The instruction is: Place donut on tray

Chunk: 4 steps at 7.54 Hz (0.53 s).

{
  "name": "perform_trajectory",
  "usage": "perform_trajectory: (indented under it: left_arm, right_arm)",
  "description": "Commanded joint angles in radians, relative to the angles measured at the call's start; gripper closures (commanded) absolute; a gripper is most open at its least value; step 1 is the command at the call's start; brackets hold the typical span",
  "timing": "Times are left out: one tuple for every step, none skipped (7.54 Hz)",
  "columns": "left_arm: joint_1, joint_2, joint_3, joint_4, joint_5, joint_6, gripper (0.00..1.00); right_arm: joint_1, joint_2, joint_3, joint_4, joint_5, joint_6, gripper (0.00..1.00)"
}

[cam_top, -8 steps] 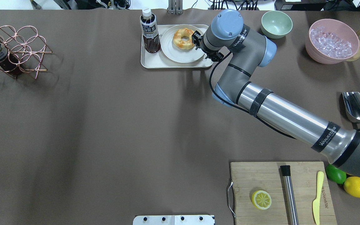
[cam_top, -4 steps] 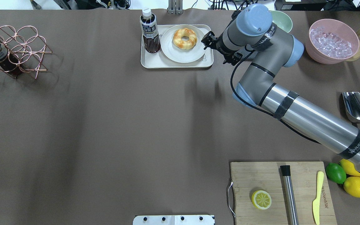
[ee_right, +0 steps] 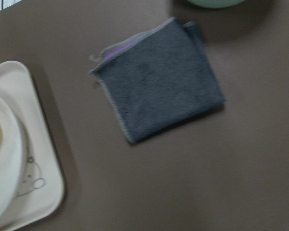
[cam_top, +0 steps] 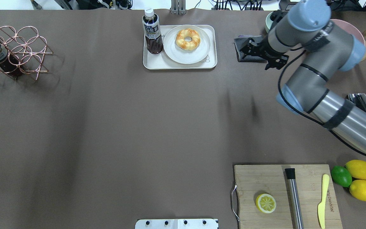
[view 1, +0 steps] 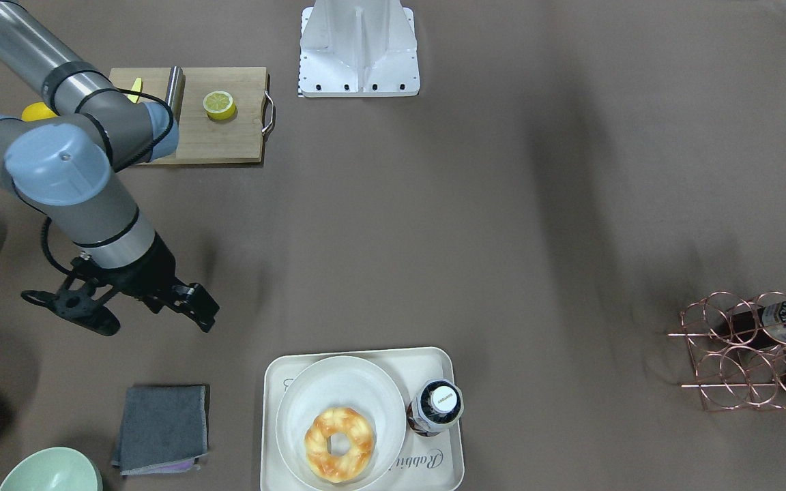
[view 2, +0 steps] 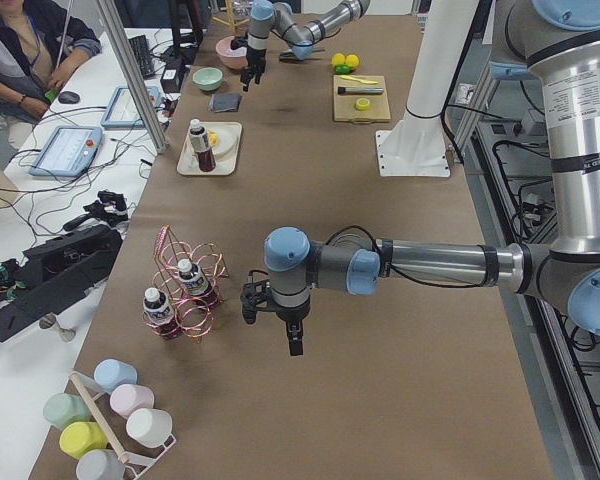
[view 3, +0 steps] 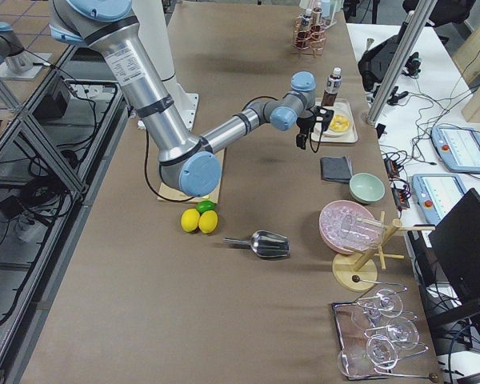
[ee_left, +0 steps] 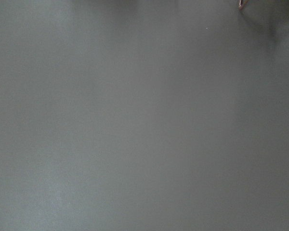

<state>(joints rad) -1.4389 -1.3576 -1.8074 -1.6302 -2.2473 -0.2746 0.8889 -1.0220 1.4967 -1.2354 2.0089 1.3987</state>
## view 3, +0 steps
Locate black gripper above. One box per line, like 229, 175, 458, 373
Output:
295, 106, 333, 150

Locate white round plate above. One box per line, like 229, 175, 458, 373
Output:
312, 114, 352, 141

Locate glazed twisted donut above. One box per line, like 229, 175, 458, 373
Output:
329, 114, 351, 134

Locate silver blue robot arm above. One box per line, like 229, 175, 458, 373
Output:
50, 1, 316, 197

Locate dark tea bottle on tray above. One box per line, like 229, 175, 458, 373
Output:
320, 67, 342, 106

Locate wine glass rack tray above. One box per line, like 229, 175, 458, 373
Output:
331, 281, 439, 383

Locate grey cloth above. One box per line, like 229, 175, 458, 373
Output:
320, 156, 352, 183

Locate green bowl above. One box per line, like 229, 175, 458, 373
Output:
349, 173, 386, 204

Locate tea bottle in rack front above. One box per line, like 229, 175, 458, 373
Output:
295, 8, 312, 49

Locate tea bottle in rack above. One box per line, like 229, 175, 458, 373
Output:
310, 1, 322, 34
295, 8, 312, 49

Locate pink bowl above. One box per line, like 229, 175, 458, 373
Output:
318, 200, 384, 255

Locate metal scoop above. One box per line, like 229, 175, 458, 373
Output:
223, 230, 290, 260

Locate green lime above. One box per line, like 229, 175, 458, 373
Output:
196, 200, 215, 214

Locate yellow lemon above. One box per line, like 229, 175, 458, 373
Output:
198, 210, 218, 234
180, 208, 201, 233

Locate tea bottle in rack back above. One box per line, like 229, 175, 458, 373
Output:
310, 1, 322, 34

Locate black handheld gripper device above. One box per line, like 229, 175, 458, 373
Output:
386, 51, 422, 106

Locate wooden cup stand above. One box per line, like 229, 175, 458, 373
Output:
332, 218, 436, 292

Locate bamboo cutting board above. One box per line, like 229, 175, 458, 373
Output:
157, 147, 226, 203

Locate near teach pendant tablet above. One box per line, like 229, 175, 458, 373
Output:
411, 174, 467, 225

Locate teach pendant tablet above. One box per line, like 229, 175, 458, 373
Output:
430, 125, 480, 174
411, 174, 467, 225

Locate far teach pendant tablet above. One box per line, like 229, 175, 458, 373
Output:
430, 125, 480, 174

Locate black monitor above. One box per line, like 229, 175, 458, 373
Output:
429, 189, 480, 304

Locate copper wire bottle rack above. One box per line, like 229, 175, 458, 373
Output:
291, 13, 326, 58

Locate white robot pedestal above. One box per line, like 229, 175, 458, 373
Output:
132, 0, 198, 131

